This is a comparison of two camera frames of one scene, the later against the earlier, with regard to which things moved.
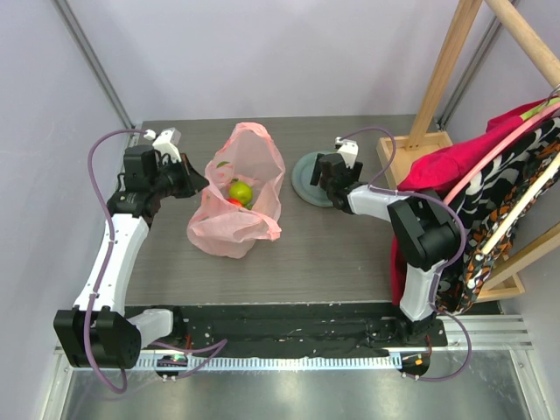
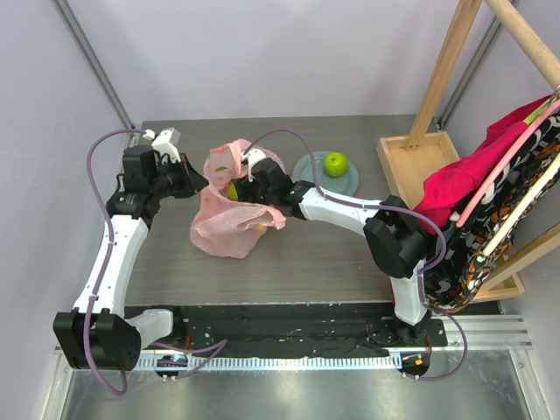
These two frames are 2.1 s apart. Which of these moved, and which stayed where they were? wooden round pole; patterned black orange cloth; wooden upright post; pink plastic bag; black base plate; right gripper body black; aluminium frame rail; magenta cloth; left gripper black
Moved: right gripper body black; magenta cloth; pink plastic bag
Stayed: wooden round pole; wooden upright post; aluminium frame rail; left gripper black; black base plate; patterned black orange cloth
